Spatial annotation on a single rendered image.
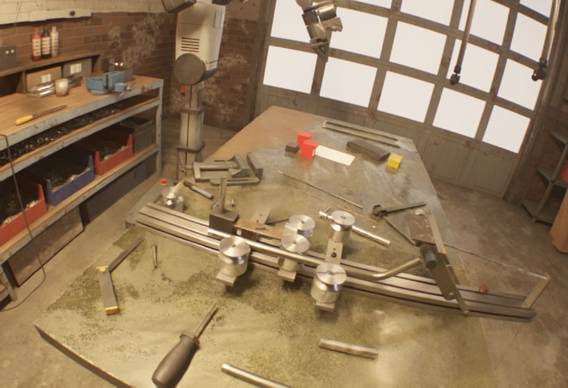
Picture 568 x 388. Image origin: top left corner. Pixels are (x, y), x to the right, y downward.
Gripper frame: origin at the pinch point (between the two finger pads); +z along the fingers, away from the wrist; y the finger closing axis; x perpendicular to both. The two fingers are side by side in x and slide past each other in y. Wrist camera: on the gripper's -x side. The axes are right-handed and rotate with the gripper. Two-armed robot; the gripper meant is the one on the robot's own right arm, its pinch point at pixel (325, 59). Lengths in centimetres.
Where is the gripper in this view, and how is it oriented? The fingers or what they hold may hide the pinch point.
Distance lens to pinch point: 124.8
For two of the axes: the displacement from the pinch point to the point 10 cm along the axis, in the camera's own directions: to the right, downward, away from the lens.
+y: 1.1, -4.3, 8.9
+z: 3.5, 8.6, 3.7
